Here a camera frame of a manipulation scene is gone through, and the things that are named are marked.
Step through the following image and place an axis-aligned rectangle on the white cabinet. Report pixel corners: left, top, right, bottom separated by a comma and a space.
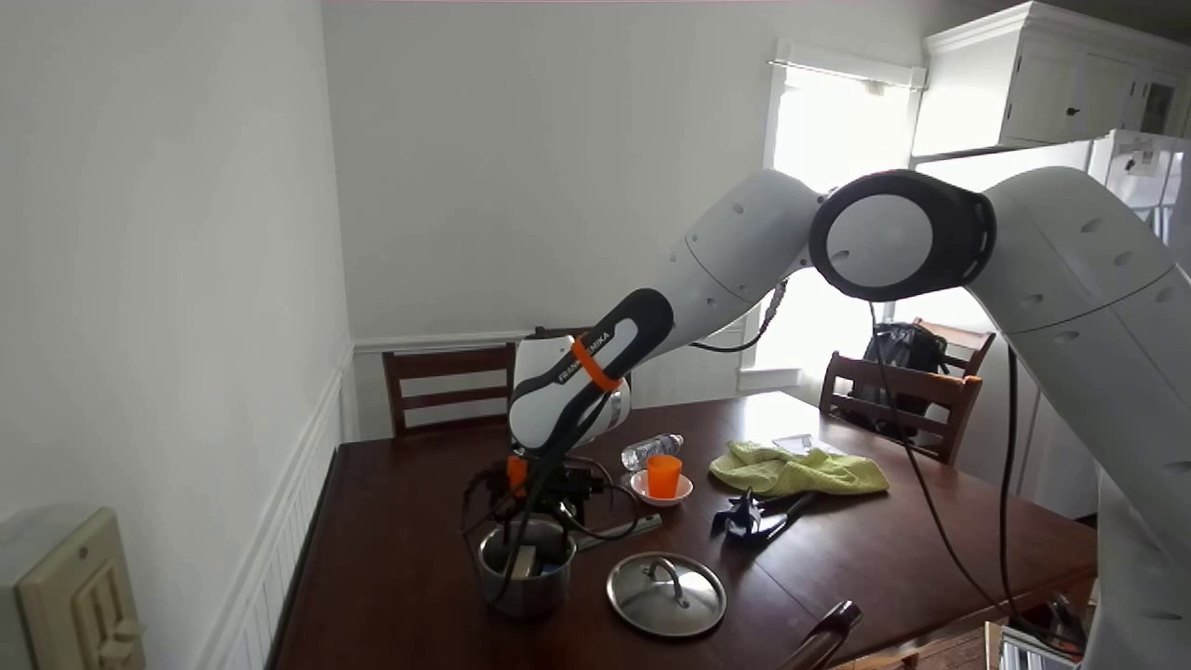
912, 0, 1191, 156

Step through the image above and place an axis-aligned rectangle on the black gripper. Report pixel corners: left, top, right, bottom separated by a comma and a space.
496, 451, 594, 523

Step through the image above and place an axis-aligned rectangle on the clear plastic water bottle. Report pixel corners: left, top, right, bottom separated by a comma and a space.
622, 433, 684, 471

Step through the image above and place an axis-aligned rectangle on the black utensil with label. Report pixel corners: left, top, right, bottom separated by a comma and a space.
712, 495, 813, 542

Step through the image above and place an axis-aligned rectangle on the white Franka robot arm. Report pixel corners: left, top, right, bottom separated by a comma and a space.
511, 166, 1191, 670

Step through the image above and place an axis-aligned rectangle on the beige wall light switch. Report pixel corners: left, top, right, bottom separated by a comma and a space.
0, 504, 147, 670

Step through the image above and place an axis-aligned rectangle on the dark wooden chair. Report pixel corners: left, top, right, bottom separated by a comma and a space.
385, 344, 515, 437
819, 319, 993, 461

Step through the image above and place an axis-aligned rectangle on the silver pot lid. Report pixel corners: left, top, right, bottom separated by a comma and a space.
604, 551, 730, 640

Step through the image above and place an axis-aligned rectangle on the silver pot with handle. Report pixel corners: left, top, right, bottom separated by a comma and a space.
477, 515, 661, 619

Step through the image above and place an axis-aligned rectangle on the orange plastic cup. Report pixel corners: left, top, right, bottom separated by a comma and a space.
646, 453, 682, 497

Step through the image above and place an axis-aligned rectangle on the dark wooden chair right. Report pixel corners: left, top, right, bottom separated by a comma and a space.
819, 319, 993, 461

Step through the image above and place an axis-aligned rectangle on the dark wooden chair left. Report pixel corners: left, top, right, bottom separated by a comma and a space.
385, 344, 515, 437

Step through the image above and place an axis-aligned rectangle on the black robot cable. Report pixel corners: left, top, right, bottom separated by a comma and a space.
897, 347, 1034, 619

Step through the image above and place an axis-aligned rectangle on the small white saucer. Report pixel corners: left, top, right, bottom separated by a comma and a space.
627, 469, 691, 509

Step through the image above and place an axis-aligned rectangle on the yellow-green cloth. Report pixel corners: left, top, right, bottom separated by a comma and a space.
712, 443, 888, 497

